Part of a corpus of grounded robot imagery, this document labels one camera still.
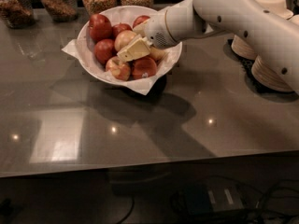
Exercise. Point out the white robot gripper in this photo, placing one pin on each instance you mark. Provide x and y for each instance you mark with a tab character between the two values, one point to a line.
156	29

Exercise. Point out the yellow-green apple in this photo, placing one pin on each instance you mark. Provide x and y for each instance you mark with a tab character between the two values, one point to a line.
156	54

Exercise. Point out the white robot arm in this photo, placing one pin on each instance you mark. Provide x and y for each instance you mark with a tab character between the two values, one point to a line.
203	18

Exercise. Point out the large yellow-red centre apple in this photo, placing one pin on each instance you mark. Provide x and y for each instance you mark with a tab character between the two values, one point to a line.
123	39

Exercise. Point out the red apple back right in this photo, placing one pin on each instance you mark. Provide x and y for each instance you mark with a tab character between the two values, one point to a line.
140	19

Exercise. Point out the small red apple back centre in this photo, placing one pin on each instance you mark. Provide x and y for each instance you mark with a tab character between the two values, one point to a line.
118	28

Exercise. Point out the red apple with sticker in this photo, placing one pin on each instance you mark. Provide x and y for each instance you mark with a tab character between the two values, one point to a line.
143	68

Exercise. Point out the red apple left middle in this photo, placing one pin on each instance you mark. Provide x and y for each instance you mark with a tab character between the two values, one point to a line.
104	50

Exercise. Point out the white ceramic bowl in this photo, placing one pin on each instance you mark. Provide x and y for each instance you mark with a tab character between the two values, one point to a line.
174	52

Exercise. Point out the yellow-red apple front left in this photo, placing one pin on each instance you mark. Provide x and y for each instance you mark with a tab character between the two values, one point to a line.
119	69

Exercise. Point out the dark red apple top left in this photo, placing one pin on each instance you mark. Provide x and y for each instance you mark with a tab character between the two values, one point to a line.
99	27

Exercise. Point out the white paper bowl liner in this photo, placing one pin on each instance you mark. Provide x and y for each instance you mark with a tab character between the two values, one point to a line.
141	86

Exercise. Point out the glass jar granola with label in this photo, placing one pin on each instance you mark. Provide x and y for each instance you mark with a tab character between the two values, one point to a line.
61	10

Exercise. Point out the front stack paper bowls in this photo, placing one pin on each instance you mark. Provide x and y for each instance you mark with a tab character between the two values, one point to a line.
276	41

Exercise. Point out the glass jar dark granola left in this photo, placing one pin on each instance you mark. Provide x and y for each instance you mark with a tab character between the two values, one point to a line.
16	14

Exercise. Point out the tall stack paper bowls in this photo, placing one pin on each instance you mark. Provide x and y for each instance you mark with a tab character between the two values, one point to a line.
278	7

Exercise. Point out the black rubber mat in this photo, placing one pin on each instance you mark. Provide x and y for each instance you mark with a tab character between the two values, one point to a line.
249	69

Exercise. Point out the black power adapter box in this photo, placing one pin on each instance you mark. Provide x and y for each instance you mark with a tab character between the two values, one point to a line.
212	199

